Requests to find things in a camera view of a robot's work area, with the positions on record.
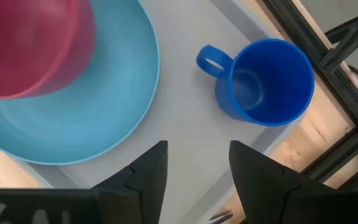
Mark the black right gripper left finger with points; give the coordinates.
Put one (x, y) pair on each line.
(141, 186)

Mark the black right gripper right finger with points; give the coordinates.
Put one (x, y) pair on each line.
(259, 186)

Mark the light blue plastic plate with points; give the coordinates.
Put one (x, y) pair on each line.
(104, 109)

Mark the grey plastic tray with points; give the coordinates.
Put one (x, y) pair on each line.
(185, 109)

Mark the blue plastic cup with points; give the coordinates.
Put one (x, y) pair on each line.
(275, 77)

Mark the pink plastic bowl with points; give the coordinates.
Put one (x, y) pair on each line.
(26, 40)

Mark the black aluminium table frame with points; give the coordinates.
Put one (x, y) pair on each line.
(309, 40)

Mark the black frame bracket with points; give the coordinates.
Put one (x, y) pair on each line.
(350, 34)

